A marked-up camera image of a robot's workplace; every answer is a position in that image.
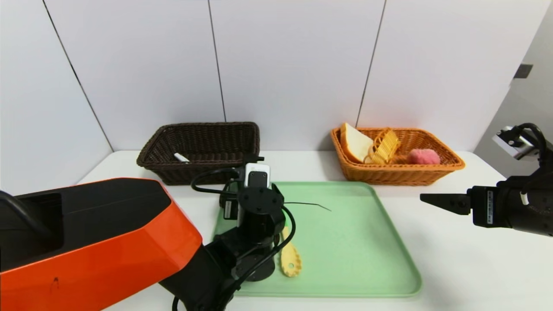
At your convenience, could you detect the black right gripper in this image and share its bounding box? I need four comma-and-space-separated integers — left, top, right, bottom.
420, 176, 553, 237

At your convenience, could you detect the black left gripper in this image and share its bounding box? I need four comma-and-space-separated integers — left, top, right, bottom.
219, 194, 240, 220

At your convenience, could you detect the red peach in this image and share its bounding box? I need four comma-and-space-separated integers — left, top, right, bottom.
407, 149, 441, 165

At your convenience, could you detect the white bread slice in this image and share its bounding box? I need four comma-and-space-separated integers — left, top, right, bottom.
340, 122, 375, 164

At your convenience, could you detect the dark brown wicker basket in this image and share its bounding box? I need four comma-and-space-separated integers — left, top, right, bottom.
137, 121, 261, 186

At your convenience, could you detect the orange wicker basket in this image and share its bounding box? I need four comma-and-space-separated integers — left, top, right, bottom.
331, 127, 466, 186

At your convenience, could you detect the green yellow pasta spoon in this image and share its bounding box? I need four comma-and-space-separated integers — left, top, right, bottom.
280, 225, 302, 278

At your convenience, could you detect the light green plastic tray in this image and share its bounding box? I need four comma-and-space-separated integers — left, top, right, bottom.
212, 181, 423, 298

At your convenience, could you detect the thin black left camera cable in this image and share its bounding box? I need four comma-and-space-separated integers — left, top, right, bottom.
190, 168, 332, 311

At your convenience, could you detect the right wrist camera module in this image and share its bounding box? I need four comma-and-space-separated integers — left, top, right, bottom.
493, 125, 540, 161

